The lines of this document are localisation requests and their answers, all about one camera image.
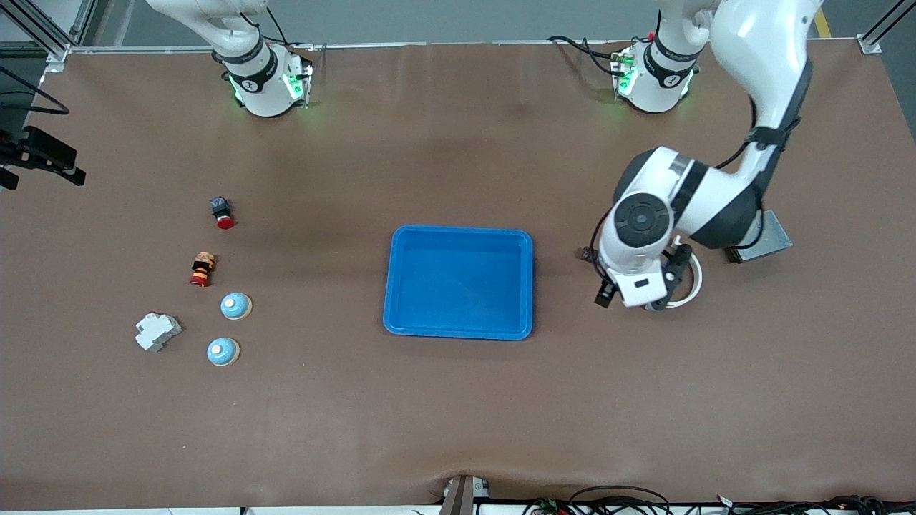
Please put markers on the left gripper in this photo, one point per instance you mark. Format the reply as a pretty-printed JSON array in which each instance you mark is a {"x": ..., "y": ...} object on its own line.
[{"x": 604, "y": 298}]

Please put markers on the blue dome call bell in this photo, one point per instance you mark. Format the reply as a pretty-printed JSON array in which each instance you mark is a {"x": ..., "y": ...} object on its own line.
[
  {"x": 235, "y": 306},
  {"x": 222, "y": 351}
]

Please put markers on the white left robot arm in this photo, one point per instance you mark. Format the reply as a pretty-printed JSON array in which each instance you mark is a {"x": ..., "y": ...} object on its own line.
[{"x": 758, "y": 43}]

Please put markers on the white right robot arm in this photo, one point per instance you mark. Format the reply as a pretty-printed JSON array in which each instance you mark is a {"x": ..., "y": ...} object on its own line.
[{"x": 261, "y": 86}]

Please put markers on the white curved plastic strip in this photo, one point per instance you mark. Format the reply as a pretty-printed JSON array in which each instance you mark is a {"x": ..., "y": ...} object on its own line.
[{"x": 699, "y": 280}]

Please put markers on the grey metal box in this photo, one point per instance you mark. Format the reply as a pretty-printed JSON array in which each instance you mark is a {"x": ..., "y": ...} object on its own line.
[{"x": 776, "y": 236}]

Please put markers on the grey red push button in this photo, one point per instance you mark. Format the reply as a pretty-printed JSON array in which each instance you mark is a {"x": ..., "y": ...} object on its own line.
[{"x": 222, "y": 211}]

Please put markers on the blue plastic tray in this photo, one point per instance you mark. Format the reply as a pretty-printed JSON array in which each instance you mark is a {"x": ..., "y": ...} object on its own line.
[{"x": 458, "y": 286}]

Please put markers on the red yellow emergency button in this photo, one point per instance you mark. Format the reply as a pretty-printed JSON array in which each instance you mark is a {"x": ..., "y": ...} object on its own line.
[{"x": 202, "y": 270}]

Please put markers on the white circuit breaker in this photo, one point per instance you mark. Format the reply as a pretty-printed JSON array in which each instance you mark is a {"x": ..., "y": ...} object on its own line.
[{"x": 157, "y": 332}]

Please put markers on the aluminium frame post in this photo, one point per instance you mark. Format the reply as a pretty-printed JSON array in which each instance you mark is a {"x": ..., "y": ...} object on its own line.
[
  {"x": 59, "y": 54},
  {"x": 869, "y": 44}
]

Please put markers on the metal table bracket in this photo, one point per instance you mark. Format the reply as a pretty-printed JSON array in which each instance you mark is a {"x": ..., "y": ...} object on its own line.
[{"x": 461, "y": 497}]

